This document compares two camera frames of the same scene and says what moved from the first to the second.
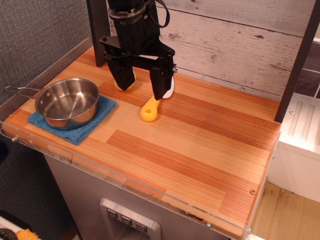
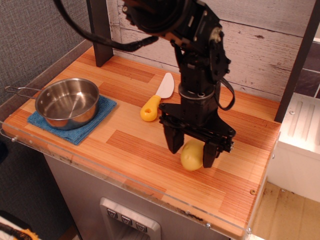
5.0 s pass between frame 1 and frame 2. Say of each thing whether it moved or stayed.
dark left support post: stayed
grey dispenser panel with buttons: stayed
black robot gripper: moved
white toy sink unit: stayed
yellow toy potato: moved
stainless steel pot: stayed
